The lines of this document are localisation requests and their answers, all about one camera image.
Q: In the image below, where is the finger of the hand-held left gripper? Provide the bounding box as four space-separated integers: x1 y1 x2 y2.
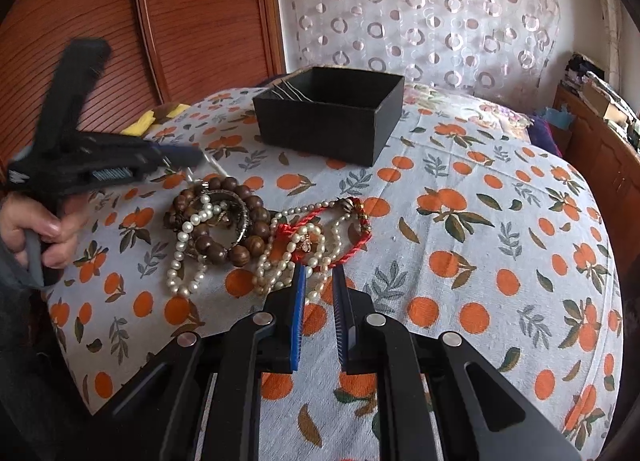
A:
147 141 206 166

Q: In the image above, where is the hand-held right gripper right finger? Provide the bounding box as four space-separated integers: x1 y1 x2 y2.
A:
332 265 583 461

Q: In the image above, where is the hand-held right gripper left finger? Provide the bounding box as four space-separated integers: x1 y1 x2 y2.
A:
100 263 307 461

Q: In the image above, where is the long white pearl necklace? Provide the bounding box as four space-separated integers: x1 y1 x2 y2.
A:
252 198 353 304

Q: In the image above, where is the red braided cord bracelet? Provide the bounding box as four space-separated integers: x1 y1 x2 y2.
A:
276 197 375 269

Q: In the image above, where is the large brown wooden bead bracelet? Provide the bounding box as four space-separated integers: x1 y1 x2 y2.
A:
197 176 275 269

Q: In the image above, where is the engraved silver metal bangle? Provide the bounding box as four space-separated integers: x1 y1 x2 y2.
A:
207 193 251 244

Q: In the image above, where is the short white pearl necklace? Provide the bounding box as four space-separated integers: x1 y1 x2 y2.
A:
166 193 213 298

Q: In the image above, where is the bundle of thin silver bangles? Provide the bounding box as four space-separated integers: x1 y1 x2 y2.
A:
272 78 303 104

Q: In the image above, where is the black cardboard box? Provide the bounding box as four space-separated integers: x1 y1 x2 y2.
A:
252 66 406 168

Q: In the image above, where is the person's left hand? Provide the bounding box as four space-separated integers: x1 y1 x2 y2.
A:
0 189 76 282

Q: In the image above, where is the yellow plush toy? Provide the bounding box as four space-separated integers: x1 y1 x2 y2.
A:
122 102 191 139

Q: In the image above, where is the orange fruit print bedsheet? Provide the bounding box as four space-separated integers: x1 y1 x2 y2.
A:
45 86 626 461

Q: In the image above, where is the brown wooden wardrobe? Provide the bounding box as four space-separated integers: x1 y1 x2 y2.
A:
0 0 287 169

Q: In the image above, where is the floral quilt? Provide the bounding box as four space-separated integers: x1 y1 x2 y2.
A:
404 82 533 142

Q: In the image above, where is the sheer curtain with circles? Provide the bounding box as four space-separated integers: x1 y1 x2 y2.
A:
272 0 562 92

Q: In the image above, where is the purple blanket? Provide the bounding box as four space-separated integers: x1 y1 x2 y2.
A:
529 116 567 158

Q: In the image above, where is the blue plastic bag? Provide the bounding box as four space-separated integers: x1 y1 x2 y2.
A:
541 107 572 130

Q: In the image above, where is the brown wooden cabinet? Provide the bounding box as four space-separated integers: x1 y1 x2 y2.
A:
551 85 640 247

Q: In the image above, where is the pile of clutter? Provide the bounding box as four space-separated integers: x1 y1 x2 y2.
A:
564 52 640 152

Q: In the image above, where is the patterned window curtain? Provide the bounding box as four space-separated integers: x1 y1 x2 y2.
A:
589 0 623 72

